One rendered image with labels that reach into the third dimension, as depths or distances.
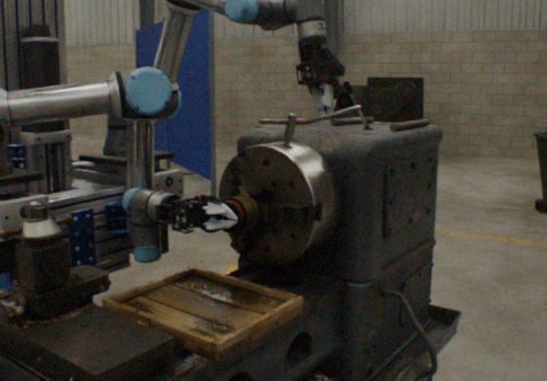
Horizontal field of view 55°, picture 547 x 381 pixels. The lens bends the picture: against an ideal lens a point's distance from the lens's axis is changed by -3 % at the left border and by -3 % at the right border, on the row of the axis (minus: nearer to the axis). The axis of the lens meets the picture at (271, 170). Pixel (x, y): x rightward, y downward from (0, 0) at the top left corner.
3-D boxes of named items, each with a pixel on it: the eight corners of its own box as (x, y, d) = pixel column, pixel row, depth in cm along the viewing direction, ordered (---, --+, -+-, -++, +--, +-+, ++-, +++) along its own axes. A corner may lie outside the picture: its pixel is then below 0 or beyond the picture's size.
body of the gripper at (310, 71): (297, 87, 143) (290, 42, 143) (315, 87, 150) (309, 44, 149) (321, 82, 139) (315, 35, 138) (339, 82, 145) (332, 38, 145)
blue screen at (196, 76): (118, 160, 989) (113, 28, 951) (160, 157, 1023) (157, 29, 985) (182, 206, 622) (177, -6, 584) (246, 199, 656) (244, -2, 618)
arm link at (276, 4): (244, 3, 148) (274, -9, 141) (270, 7, 157) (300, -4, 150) (248, 31, 148) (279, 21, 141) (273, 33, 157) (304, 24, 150)
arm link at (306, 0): (299, -10, 150) (324, -19, 144) (305, 29, 150) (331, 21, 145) (282, -14, 144) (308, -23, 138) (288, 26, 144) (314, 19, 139)
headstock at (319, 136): (326, 216, 218) (328, 118, 212) (442, 235, 190) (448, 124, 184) (229, 253, 171) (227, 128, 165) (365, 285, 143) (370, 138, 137)
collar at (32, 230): (46, 227, 104) (45, 212, 104) (68, 233, 100) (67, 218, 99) (8, 235, 98) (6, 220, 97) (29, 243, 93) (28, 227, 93)
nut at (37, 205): (41, 215, 101) (40, 196, 100) (53, 218, 99) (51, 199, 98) (21, 219, 98) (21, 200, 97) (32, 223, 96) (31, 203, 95)
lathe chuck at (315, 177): (231, 230, 161) (250, 127, 151) (318, 276, 144) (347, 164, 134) (209, 236, 153) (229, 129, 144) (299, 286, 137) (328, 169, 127)
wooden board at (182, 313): (193, 279, 148) (192, 265, 148) (304, 312, 127) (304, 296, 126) (103, 315, 124) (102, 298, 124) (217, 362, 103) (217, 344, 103)
